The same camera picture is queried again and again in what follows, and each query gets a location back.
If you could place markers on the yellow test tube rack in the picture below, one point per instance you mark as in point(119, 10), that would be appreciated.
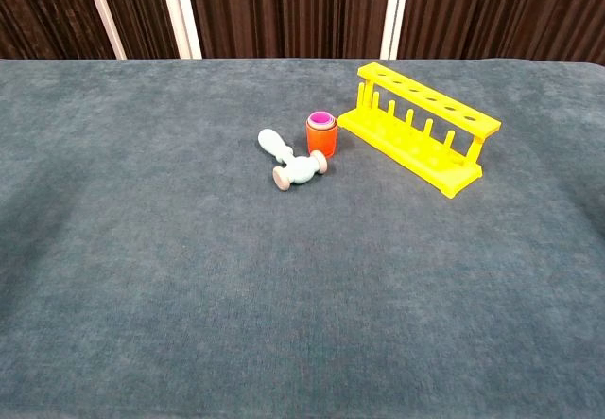
point(425, 168)

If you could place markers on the light blue toy hammer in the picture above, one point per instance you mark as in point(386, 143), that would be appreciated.
point(298, 170)

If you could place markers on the orange stacking cup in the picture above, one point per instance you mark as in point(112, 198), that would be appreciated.
point(321, 142)

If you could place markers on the pink nested inner cup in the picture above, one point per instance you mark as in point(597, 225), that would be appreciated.
point(317, 118)

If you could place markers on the blue velvet table cloth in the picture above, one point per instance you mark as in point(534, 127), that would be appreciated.
point(189, 272)

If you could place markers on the dark brown curtain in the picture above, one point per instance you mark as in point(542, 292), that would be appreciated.
point(283, 12)

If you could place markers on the wide white frame post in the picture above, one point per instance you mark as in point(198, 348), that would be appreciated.
point(182, 12)

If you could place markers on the thin grey frame post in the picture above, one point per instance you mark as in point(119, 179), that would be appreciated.
point(101, 12)

